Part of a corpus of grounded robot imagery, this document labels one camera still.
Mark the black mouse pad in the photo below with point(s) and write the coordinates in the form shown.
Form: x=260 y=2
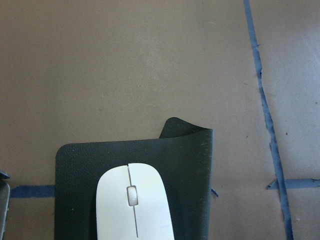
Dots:
x=183 y=156

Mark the white computer mouse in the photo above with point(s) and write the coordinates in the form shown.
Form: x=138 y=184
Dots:
x=131 y=204

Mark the grey laptop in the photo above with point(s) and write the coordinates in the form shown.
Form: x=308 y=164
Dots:
x=5 y=192

